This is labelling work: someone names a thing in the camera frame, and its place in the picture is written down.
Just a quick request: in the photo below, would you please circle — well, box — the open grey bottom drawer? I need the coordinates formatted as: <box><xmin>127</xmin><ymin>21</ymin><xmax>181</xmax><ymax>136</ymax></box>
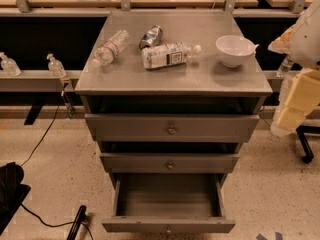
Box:
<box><xmin>103</xmin><ymin>173</ymin><xmax>235</xmax><ymax>234</ymax></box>

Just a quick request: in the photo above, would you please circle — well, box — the clear water bottle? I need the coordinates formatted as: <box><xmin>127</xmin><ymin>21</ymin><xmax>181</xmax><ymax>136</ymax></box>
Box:
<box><xmin>91</xmin><ymin>30</ymin><xmax>131</xmax><ymax>68</ymax></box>

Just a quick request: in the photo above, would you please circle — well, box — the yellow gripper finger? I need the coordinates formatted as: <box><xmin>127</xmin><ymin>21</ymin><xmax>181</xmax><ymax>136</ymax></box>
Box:
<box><xmin>270</xmin><ymin>108</ymin><xmax>306</xmax><ymax>136</ymax></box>

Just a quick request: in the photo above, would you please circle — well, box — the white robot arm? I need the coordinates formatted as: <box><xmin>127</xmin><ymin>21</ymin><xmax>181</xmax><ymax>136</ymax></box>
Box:
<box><xmin>268</xmin><ymin>0</ymin><xmax>320</xmax><ymax>136</ymax></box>

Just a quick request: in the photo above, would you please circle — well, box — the grey middle drawer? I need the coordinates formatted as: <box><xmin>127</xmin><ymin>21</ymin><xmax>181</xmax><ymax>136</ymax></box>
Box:
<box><xmin>100</xmin><ymin>153</ymin><xmax>239</xmax><ymax>174</ymax></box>

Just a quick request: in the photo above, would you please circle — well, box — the black floor cable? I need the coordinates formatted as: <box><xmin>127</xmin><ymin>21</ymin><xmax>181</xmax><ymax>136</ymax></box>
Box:
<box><xmin>19</xmin><ymin>80</ymin><xmax>95</xmax><ymax>240</ymax></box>

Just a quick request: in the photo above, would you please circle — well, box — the black floor stand leg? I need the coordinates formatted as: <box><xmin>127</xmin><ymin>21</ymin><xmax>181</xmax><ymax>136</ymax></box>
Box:
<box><xmin>67</xmin><ymin>205</ymin><xmax>87</xmax><ymax>240</ymax></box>

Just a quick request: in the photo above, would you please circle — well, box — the black bag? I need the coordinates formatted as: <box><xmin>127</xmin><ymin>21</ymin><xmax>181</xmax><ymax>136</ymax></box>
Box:
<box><xmin>0</xmin><ymin>162</ymin><xmax>31</xmax><ymax>235</ymax></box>

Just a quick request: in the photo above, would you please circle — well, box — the black stand with wheel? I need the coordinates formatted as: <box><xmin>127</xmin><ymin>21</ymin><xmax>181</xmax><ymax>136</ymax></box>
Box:
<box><xmin>296</xmin><ymin>125</ymin><xmax>320</xmax><ymax>164</ymax></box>

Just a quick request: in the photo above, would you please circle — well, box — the small clear bottle on rail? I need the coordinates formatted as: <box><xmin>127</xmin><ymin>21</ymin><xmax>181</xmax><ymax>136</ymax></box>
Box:
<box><xmin>276</xmin><ymin>55</ymin><xmax>294</xmax><ymax>77</ymax></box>

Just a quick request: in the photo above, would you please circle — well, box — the grey top drawer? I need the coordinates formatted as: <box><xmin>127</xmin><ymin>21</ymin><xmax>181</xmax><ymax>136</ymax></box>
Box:
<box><xmin>85</xmin><ymin>114</ymin><xmax>259</xmax><ymax>143</ymax></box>

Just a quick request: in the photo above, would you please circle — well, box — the crushed silver soda can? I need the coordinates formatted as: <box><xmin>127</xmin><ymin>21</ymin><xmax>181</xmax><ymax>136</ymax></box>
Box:
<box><xmin>139</xmin><ymin>25</ymin><xmax>163</xmax><ymax>50</ymax></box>

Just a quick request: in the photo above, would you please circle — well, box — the sanitizer pump bottle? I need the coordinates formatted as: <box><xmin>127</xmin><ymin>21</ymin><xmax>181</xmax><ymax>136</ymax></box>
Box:
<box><xmin>0</xmin><ymin>52</ymin><xmax>21</xmax><ymax>76</ymax></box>
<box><xmin>47</xmin><ymin>53</ymin><xmax>66</xmax><ymax>78</ymax></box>

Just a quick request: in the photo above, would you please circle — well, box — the grey drawer cabinet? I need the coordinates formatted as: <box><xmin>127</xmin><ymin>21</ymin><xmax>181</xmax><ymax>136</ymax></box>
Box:
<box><xmin>74</xmin><ymin>9</ymin><xmax>274</xmax><ymax>185</ymax></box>

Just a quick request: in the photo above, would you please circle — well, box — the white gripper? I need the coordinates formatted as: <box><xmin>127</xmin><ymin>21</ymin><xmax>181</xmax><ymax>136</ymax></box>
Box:
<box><xmin>287</xmin><ymin>0</ymin><xmax>320</xmax><ymax>114</ymax></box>

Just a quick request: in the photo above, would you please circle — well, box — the left sanitizer pump bottle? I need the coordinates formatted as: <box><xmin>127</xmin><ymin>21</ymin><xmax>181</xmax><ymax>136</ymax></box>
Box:
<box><xmin>0</xmin><ymin>52</ymin><xmax>21</xmax><ymax>76</ymax></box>

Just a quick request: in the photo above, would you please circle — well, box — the white bowl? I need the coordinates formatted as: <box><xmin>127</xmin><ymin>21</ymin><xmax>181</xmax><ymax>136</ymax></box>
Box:
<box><xmin>216</xmin><ymin>35</ymin><xmax>258</xmax><ymax>68</ymax></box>

